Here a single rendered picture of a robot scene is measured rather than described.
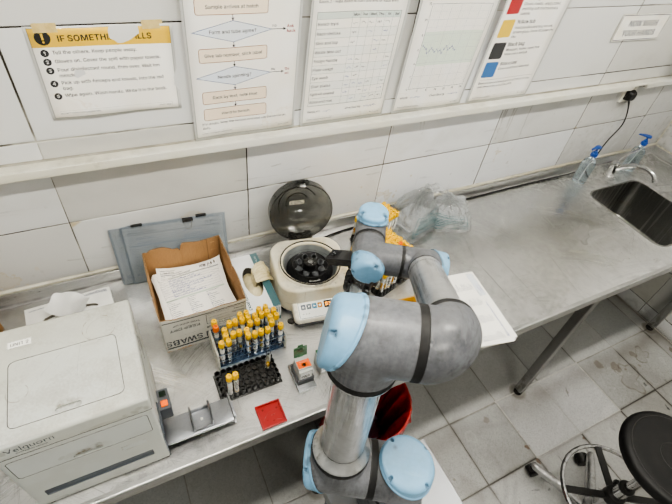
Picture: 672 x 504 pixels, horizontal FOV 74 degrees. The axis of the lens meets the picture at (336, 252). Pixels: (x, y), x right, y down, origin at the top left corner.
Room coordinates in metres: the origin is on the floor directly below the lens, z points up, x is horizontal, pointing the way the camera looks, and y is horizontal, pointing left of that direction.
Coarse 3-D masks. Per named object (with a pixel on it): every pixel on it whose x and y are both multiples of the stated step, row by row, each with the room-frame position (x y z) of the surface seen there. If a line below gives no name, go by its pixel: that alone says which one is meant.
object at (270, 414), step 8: (272, 400) 0.57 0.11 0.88; (256, 408) 0.54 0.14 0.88; (264, 408) 0.55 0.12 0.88; (272, 408) 0.55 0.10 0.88; (280, 408) 0.55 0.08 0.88; (264, 416) 0.52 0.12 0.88; (272, 416) 0.53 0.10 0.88; (280, 416) 0.53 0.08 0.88; (264, 424) 0.50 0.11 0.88; (272, 424) 0.51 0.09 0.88
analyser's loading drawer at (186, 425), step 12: (228, 396) 0.54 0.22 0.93; (204, 408) 0.50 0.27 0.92; (216, 408) 0.51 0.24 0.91; (228, 408) 0.51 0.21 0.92; (168, 420) 0.46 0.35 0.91; (180, 420) 0.46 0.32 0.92; (192, 420) 0.46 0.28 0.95; (204, 420) 0.47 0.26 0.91; (216, 420) 0.48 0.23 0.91; (228, 420) 0.48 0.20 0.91; (168, 432) 0.43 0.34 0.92; (180, 432) 0.43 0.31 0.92; (192, 432) 0.44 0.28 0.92; (168, 444) 0.40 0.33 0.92
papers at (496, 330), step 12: (456, 276) 1.15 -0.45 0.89; (468, 276) 1.16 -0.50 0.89; (456, 288) 1.09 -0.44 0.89; (468, 288) 1.10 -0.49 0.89; (480, 288) 1.11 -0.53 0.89; (468, 300) 1.04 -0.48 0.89; (480, 300) 1.05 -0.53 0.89; (492, 300) 1.06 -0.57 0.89; (480, 312) 1.00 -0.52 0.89; (492, 312) 1.01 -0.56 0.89; (492, 324) 0.95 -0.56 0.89; (504, 324) 0.96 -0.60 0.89; (492, 336) 0.90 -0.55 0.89; (504, 336) 0.91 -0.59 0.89; (516, 336) 0.92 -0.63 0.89; (480, 348) 0.86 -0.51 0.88
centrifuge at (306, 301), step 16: (304, 240) 1.10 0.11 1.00; (320, 240) 1.12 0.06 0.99; (272, 256) 1.01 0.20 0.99; (288, 256) 1.05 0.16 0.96; (272, 272) 0.98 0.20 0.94; (336, 272) 0.98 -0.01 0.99; (288, 288) 0.88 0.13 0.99; (304, 288) 0.89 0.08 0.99; (320, 288) 0.91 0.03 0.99; (336, 288) 0.92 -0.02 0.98; (288, 304) 0.87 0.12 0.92; (304, 304) 0.88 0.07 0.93; (320, 304) 0.89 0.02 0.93; (288, 320) 0.84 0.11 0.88; (304, 320) 0.84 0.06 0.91; (320, 320) 0.85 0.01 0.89
